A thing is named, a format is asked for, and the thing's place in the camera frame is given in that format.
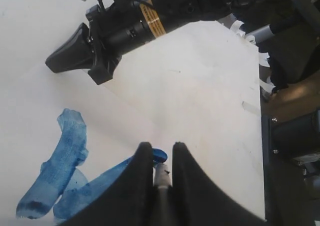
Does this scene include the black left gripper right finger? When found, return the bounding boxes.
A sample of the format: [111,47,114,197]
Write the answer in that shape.
[172,142,265,226]

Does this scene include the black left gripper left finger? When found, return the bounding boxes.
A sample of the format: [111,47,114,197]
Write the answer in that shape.
[57,142,154,226]

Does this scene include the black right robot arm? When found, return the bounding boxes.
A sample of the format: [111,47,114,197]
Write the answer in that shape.
[45,0,267,85]

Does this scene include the black paintbrush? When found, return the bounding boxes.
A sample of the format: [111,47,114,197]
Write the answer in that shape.
[151,163,173,226]

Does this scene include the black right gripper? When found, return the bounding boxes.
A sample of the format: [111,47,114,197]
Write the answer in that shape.
[45,0,168,85]

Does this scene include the white paper scraps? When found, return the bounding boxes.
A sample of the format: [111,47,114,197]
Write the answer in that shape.
[219,19,278,114]

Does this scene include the white paper sheet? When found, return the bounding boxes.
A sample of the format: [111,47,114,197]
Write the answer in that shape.
[0,63,166,226]

